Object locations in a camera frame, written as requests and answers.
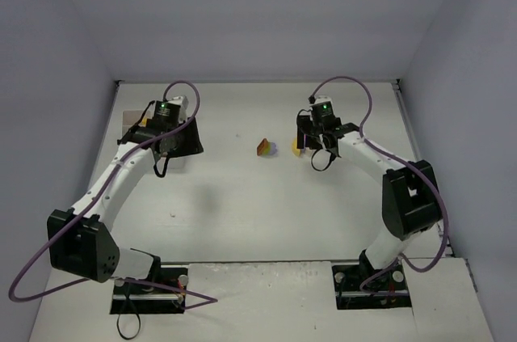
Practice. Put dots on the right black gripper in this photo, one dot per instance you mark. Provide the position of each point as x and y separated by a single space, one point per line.
301 139

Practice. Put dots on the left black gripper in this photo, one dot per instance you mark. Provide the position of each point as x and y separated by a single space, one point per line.
192 138

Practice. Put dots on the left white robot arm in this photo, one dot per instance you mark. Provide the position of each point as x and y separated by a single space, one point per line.
82 241

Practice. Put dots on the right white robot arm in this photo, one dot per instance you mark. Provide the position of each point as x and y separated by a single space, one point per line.
409 205

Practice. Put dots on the yellow curved lego brick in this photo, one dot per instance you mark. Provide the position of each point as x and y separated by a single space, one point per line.
295 149

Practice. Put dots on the right white compartment tray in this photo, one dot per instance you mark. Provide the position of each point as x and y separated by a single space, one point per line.
175 165

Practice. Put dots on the brown sloped lego brick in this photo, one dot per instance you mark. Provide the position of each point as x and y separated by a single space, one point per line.
263 147

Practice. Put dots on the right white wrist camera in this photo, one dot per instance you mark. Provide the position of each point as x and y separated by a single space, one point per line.
316 99

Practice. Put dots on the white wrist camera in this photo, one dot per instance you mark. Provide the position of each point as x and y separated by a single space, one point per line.
316 99
180 100

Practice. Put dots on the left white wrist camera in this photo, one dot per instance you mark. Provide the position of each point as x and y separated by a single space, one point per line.
180 100

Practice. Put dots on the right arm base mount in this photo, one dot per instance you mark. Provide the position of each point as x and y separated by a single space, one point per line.
390 291

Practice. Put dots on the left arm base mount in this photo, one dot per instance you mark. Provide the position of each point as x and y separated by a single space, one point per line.
145 300

